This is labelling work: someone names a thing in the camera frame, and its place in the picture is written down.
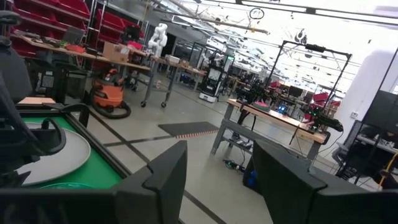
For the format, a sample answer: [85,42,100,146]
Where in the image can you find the black monitor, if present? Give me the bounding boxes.
[362,90,398,135]

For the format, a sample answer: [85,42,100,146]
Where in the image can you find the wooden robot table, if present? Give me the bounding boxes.
[210,98,331,160]

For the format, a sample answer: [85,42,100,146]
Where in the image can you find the orange shop vacuum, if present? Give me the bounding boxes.
[83,68,132,120]

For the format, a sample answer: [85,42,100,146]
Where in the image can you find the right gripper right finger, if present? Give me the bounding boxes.
[252,139,398,224]

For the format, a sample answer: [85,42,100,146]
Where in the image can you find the cardboard box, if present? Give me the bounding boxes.
[102,41,130,63]

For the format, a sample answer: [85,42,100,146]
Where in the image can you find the floor power strip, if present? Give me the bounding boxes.
[223,159,247,174]

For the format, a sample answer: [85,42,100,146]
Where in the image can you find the black equipment rack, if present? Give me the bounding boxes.
[336,119,398,187]

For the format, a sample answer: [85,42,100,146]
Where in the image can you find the red storage bins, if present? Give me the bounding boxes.
[312,91,341,108]

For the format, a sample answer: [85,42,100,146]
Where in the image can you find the hanging cable ring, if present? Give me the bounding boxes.
[249,7,266,21]

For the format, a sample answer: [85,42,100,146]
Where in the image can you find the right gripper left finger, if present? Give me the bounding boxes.
[0,140,188,224]

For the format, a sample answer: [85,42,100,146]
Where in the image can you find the large white plate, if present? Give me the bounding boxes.
[17,122,92,187]

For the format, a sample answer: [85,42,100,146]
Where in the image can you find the mobile robot cart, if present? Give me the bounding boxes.
[198,55,234,103]

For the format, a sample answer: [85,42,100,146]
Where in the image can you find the wooden table side board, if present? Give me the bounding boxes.
[17,96,57,105]

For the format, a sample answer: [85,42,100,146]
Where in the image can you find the red bin shelf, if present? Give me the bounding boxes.
[9,0,146,60]

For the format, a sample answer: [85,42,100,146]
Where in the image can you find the yellow cable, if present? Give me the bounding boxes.
[377,151,398,188]

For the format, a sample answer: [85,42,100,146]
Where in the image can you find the black striped floor mat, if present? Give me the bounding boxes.
[157,121,220,139]

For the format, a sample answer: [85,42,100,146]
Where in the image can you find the pink round dish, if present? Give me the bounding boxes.
[251,101,272,113]

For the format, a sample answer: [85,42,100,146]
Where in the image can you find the rolling metal table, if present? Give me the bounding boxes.
[139,55,208,109]

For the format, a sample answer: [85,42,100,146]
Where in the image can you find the white column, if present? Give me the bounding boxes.
[334,48,398,147]

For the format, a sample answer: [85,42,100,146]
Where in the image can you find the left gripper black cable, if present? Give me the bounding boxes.
[40,117,67,154]

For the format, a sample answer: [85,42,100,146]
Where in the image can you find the black metal camera frame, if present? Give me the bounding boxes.
[264,39,353,113]

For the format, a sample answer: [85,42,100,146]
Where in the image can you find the long wooden workbench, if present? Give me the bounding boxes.
[9,33,152,73]

